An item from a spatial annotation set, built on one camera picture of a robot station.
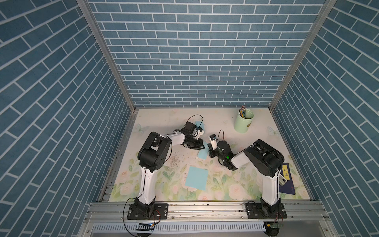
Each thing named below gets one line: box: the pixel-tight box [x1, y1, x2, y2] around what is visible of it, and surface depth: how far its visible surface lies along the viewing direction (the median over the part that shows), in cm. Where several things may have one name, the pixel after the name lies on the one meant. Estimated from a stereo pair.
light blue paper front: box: [184, 166, 209, 191], surface depth 87 cm
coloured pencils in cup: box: [238, 105, 247, 119], surface depth 100 cm
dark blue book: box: [278, 162, 296, 196], surface depth 84 cm
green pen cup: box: [233, 108, 255, 134], surface depth 101 cm
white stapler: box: [278, 173, 288, 187], surface depth 84 cm
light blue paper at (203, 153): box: [197, 140, 210, 160], surface depth 96 cm
